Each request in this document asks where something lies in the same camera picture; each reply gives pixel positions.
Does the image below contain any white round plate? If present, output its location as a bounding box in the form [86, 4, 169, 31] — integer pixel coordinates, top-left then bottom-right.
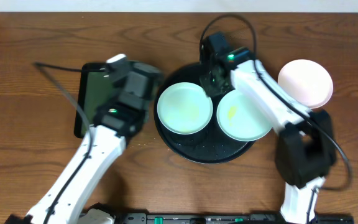
[278, 59, 334, 109]

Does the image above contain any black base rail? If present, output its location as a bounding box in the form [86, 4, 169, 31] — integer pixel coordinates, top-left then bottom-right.
[79, 203, 356, 224]

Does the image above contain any mint green plate with stain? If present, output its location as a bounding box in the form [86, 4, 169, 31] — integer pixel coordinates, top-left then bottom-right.
[157, 82, 213, 135]

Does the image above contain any round black serving tray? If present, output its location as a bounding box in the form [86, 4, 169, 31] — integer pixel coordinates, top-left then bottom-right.
[154, 63, 254, 164]

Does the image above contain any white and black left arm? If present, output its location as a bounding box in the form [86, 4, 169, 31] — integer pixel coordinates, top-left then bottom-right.
[6, 59, 163, 223]

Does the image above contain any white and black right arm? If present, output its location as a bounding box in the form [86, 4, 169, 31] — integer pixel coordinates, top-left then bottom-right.
[200, 44, 336, 223]

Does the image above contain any black rectangular water tray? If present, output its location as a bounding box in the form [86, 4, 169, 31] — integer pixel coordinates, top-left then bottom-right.
[77, 63, 113, 124]

